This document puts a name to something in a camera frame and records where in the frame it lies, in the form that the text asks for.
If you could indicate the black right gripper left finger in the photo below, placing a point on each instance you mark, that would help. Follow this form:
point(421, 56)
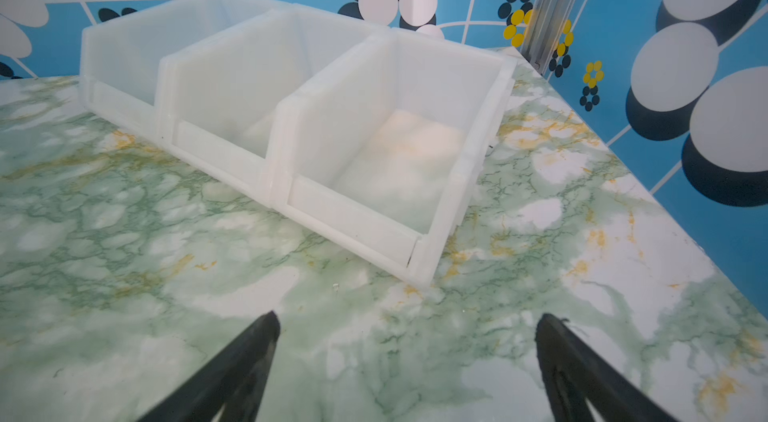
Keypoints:
point(231, 385)

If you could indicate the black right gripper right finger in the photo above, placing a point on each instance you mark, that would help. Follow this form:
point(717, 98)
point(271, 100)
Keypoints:
point(579, 381)

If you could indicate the right white plastic bin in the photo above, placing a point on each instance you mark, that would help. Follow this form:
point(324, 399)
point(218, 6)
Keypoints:
point(381, 151)

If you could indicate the left white plastic bin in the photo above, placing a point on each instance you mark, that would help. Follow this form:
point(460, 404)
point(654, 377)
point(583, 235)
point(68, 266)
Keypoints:
point(120, 59)

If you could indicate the white plastic bin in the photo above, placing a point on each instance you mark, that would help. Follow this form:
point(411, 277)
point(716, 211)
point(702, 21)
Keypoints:
point(120, 59)
point(217, 100)
point(381, 151)

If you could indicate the middle white plastic bin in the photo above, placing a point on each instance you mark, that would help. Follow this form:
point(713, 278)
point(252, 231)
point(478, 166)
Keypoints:
point(217, 100)

